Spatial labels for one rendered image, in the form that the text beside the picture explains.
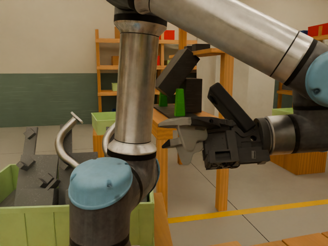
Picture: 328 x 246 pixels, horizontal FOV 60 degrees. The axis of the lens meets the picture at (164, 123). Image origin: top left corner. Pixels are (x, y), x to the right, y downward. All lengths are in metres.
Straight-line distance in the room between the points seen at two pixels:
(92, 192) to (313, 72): 0.39
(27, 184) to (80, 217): 0.72
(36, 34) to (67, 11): 0.88
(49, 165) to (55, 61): 6.12
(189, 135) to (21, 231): 0.69
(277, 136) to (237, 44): 0.19
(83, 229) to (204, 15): 0.41
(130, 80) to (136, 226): 0.51
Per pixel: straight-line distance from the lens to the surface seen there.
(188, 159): 0.60
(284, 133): 0.55
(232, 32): 0.44
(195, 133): 0.50
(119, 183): 0.52
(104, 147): 1.14
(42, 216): 0.98
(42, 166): 1.24
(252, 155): 0.54
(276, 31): 0.44
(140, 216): 0.94
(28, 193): 1.19
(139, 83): 0.61
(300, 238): 0.98
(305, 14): 9.30
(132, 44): 0.61
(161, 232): 1.10
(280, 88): 7.65
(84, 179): 0.53
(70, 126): 1.15
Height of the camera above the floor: 1.37
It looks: 11 degrees down
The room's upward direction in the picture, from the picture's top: straight up
